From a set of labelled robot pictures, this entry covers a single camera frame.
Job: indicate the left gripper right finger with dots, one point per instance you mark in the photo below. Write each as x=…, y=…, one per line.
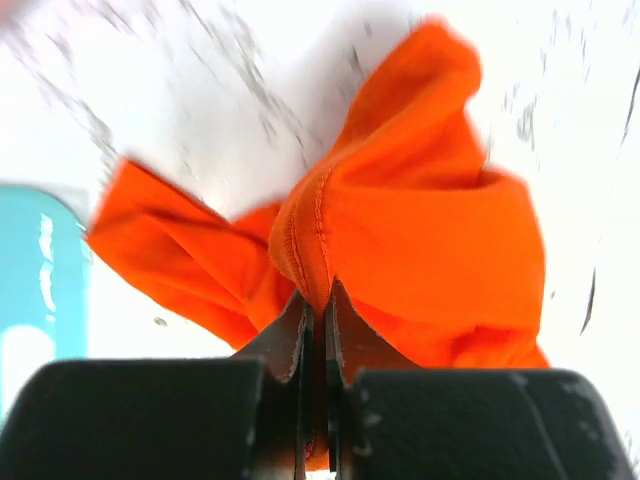
x=391, y=419

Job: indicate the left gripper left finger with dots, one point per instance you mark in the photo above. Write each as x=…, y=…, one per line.
x=247, y=416

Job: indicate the orange t shirt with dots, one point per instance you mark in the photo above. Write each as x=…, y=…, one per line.
x=442, y=256

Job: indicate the teal cutting board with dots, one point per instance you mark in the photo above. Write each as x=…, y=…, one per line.
x=44, y=286

